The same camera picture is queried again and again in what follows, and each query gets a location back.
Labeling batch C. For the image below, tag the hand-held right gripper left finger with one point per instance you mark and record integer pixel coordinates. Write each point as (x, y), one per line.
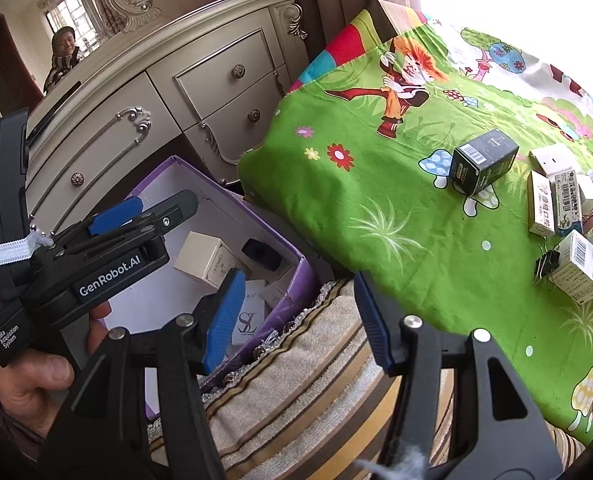
(224, 320)

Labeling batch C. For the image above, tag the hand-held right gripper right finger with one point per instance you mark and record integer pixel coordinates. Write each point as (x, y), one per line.
(371, 320)

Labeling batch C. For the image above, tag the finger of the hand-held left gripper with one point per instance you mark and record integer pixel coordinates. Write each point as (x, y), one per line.
(116, 215)
(176, 207)

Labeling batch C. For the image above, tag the white box black logo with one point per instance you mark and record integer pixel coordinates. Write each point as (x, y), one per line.
(249, 320)

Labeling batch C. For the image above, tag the purple storage box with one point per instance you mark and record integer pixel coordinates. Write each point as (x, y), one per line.
(176, 180)

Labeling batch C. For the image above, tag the white box grey text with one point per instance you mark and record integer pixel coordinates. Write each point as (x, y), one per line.
(279, 292)

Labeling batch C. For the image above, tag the small black case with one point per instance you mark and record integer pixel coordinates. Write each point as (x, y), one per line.
(261, 255)

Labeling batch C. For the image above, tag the person's left hand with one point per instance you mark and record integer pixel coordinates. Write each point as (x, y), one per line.
(41, 380)

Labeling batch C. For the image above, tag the cream carved dresser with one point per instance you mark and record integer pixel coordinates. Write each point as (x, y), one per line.
(216, 90)

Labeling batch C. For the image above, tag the green cartoon printed blanket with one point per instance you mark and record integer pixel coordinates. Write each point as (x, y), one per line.
(376, 195)

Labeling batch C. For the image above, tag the white fibre tuft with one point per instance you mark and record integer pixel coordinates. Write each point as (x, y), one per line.
(396, 465)

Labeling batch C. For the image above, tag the black binder clip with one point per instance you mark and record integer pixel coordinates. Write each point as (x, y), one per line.
(546, 262)

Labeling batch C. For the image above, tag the dresser mirror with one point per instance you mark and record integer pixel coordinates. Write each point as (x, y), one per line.
(76, 15)

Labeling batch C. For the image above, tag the white box with barcode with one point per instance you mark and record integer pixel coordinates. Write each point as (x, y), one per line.
(576, 265)

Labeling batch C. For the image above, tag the white box green print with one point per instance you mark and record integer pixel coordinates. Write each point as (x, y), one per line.
(568, 200)

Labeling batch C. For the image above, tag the small plain white box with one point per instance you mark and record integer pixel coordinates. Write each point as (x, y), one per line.
(588, 192)

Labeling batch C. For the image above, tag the beige drape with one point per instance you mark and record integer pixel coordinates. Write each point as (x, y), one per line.
(336, 0)

